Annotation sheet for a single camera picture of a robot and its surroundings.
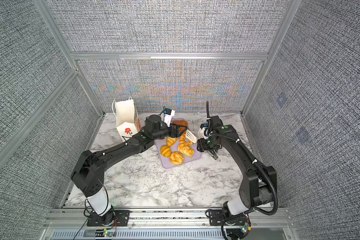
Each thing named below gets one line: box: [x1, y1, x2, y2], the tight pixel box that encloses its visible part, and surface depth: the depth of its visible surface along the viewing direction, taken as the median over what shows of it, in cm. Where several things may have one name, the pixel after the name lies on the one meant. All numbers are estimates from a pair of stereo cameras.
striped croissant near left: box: [160, 145, 172, 158], surface depth 95 cm
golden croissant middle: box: [166, 136, 177, 147], surface depth 102 cm
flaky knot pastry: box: [170, 151, 184, 165], surface depth 92 cm
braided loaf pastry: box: [177, 143, 195, 158], surface depth 96 cm
